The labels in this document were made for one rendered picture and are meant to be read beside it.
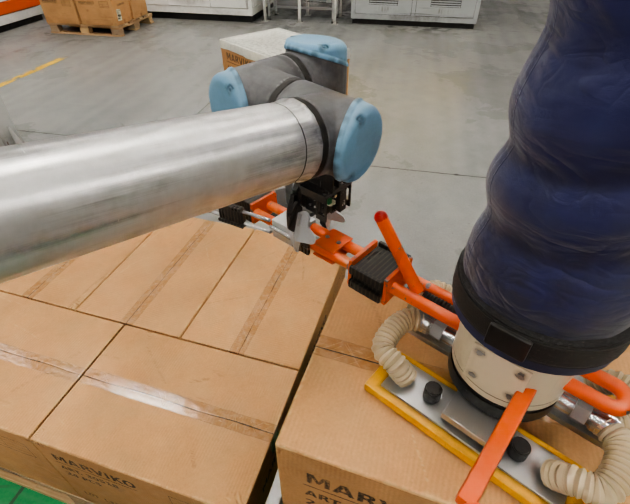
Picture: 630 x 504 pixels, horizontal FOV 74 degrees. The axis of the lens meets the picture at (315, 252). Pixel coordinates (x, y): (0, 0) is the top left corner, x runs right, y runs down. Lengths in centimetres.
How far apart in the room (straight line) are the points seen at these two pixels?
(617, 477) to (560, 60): 51
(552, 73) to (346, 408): 56
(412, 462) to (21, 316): 135
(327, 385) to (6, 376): 104
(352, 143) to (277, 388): 91
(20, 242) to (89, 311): 130
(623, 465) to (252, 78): 68
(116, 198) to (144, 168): 3
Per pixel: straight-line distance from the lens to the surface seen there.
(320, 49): 63
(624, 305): 54
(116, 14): 768
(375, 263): 77
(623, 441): 74
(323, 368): 79
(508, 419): 63
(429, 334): 77
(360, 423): 74
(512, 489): 73
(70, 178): 32
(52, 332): 160
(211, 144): 37
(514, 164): 49
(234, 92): 54
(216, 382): 129
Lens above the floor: 160
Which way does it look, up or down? 40 degrees down
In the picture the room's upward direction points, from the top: straight up
